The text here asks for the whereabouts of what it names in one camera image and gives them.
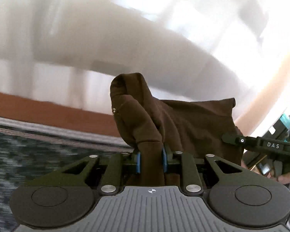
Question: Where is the patterned navy white rug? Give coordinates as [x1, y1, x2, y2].
[0, 117, 130, 231]

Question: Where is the rust brown bed sheet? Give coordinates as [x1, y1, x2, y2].
[0, 93, 120, 137]

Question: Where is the person's right hand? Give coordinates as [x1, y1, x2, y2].
[266, 170, 290, 185]

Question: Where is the dark brown garment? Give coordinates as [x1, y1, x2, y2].
[110, 73, 244, 186]

